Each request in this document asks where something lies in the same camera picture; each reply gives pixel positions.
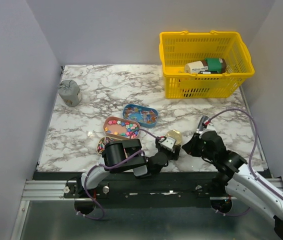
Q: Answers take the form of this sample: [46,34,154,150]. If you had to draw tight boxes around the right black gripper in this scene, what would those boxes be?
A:
[181,131,216,162]

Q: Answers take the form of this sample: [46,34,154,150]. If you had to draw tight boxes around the blue tray clear lollipops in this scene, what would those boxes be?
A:
[122,104,159,128]

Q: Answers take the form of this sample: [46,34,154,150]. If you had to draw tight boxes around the pink tray star candies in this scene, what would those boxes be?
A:
[103,116,141,140]

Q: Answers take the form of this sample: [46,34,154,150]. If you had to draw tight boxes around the beige tray rainbow lollipops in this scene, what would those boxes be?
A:
[96,136,115,155]

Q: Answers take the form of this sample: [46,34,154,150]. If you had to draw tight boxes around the silver metal scoop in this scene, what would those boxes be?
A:
[195,115,209,135]

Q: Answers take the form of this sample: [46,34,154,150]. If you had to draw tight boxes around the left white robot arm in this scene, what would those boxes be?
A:
[75,136,181,198]

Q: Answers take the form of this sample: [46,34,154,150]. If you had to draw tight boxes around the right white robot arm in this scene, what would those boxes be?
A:
[182,130,283,240]

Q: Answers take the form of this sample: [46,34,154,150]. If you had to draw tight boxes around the green brown bottle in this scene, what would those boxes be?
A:
[184,58,227,74]

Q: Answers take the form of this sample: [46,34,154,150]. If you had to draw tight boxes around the yellow plastic basket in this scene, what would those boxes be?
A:
[159,30,255,99]

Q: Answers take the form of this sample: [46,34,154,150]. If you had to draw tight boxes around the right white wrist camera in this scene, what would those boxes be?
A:
[199,123,216,139]

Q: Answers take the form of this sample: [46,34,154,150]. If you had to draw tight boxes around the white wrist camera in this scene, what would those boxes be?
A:
[159,136,176,152]
[199,123,216,139]

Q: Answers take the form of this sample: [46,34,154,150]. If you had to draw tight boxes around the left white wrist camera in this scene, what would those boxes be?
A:
[159,136,176,152]

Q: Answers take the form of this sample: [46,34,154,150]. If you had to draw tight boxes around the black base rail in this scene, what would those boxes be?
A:
[22,171,228,209]

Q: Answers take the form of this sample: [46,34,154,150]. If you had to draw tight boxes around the grey drawstring pouch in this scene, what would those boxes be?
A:
[57,79,82,107]

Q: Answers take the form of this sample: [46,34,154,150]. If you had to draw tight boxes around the aluminium frame rail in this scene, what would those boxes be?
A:
[22,176,283,201]

